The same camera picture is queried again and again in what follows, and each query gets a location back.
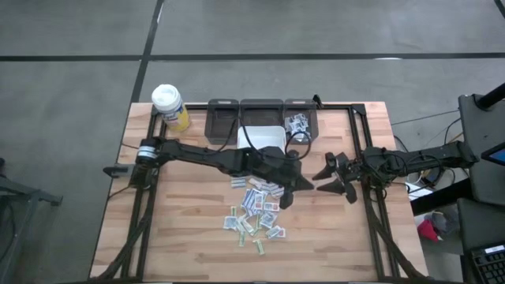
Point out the tablet with blue screen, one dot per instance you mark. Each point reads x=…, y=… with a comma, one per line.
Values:
x=495, y=154

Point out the black keyboard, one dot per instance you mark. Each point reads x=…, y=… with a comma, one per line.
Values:
x=489, y=268

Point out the red label large white packet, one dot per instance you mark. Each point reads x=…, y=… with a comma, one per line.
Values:
x=276, y=232

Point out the blue stripe bandage packet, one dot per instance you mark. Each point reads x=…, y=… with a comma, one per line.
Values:
x=248, y=199

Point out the blue print bandage packet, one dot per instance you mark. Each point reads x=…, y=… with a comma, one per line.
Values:
x=256, y=182

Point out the grey metal stand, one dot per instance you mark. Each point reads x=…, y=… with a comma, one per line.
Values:
x=23, y=197

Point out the dark grey lower cart shelf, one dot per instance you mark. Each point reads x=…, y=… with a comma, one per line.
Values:
x=481, y=225

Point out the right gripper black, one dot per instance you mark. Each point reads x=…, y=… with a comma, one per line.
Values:
x=351, y=171

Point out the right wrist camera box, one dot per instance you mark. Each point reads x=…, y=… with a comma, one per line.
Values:
x=344, y=158

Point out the grey cloth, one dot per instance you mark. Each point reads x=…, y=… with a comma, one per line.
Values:
x=440, y=221

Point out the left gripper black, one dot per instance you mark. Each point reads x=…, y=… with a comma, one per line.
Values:
x=276, y=167

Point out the wide grey plastic bin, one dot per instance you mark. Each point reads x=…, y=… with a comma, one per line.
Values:
x=262, y=116

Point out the narrow grey plastic bin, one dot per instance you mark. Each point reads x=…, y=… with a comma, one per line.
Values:
x=223, y=122

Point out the black three-compartment tray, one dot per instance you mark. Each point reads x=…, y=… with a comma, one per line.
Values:
x=292, y=108

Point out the black cart pole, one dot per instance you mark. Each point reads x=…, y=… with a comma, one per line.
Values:
x=491, y=98

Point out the yellow Lysol wipes canister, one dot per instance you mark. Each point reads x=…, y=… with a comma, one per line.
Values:
x=169, y=106

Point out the red cloth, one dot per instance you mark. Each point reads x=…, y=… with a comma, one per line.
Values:
x=428, y=232

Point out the dark grey side cart top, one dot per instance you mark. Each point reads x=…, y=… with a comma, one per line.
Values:
x=477, y=177

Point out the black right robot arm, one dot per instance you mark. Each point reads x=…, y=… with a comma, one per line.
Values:
x=426, y=159

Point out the black cart leg bar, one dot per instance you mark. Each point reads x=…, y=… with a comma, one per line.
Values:
x=442, y=197

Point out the white plastic bin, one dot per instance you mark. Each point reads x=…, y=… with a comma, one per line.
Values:
x=268, y=136

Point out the white paper sheet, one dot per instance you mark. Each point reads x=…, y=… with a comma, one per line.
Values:
x=418, y=192

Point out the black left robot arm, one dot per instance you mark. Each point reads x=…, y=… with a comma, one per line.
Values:
x=197, y=154

